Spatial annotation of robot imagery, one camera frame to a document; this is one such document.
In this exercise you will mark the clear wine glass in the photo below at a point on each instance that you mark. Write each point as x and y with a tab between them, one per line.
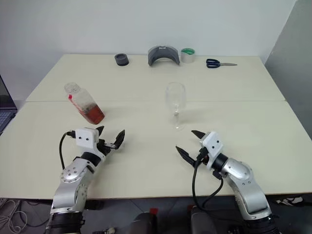
175	93

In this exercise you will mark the tape roll green core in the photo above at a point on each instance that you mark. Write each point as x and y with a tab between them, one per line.
187	57

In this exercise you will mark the dark rounded shape red mark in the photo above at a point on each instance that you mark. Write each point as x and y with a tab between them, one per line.
202	221
143	223

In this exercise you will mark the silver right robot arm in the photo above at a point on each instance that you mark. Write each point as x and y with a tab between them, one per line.
246	180

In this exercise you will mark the clear plastic bottle red drink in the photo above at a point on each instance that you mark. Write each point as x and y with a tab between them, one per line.
84	103

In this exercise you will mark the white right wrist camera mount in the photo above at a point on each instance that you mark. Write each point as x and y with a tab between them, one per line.
214	143

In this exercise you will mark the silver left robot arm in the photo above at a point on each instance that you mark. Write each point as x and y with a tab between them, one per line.
70	178

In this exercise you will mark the black round container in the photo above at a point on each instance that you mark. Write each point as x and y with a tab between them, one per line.
122	60

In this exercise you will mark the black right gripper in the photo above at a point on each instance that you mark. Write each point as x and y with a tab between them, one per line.
200	145

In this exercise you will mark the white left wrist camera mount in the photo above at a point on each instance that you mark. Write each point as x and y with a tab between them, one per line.
85	137

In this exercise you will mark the black white shoe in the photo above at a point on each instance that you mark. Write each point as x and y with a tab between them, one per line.
290	200

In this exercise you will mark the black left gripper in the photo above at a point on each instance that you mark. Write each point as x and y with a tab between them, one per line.
106	146

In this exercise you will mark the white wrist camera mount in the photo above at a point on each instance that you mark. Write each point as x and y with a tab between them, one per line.
214	143
85	137

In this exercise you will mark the grey laptop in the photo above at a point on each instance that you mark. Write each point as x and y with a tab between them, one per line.
6	97

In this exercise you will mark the grey curved face pad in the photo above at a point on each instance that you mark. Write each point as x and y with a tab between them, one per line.
153	56

